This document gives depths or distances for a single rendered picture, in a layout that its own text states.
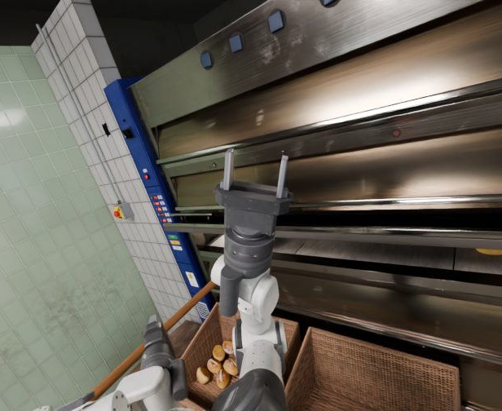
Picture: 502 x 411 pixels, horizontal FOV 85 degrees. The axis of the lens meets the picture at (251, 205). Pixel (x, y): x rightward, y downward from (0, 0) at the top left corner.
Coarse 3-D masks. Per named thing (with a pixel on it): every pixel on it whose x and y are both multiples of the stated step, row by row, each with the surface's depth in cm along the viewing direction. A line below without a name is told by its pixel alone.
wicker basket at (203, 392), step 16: (208, 320) 157; (288, 320) 133; (208, 336) 157; (224, 336) 164; (288, 336) 135; (192, 352) 148; (208, 352) 156; (288, 352) 123; (192, 368) 147; (288, 368) 122; (192, 384) 146; (208, 384) 144; (192, 400) 138; (208, 400) 135
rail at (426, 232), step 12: (276, 228) 97; (288, 228) 93; (300, 228) 91; (312, 228) 88; (324, 228) 85; (336, 228) 83; (348, 228) 80; (360, 228) 78; (372, 228) 76; (384, 228) 74; (396, 228) 72; (408, 228) 71; (420, 228) 69; (432, 228) 68; (444, 228) 66; (456, 228) 65; (468, 228) 64; (480, 228) 62; (492, 228) 61
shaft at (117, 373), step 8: (208, 288) 115; (200, 296) 111; (192, 304) 108; (176, 312) 104; (184, 312) 105; (168, 320) 101; (176, 320) 102; (168, 328) 99; (136, 352) 90; (128, 360) 88; (136, 360) 90; (120, 368) 86; (128, 368) 87; (112, 376) 84; (120, 376) 85; (104, 384) 82; (112, 384) 84; (96, 392) 80
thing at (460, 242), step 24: (192, 216) 153; (216, 216) 141; (288, 216) 113; (312, 216) 106; (336, 216) 100; (360, 216) 94; (384, 216) 90; (408, 216) 85; (432, 216) 81; (456, 216) 77; (480, 216) 74; (336, 240) 84; (360, 240) 79; (384, 240) 75; (408, 240) 71; (432, 240) 68; (456, 240) 65; (480, 240) 62
